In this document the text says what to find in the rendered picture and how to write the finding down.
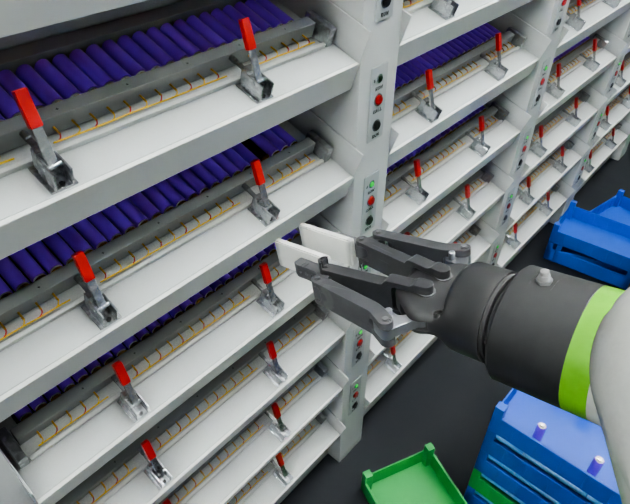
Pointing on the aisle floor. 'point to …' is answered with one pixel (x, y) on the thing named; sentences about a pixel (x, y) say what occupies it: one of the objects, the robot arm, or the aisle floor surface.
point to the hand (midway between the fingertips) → (314, 252)
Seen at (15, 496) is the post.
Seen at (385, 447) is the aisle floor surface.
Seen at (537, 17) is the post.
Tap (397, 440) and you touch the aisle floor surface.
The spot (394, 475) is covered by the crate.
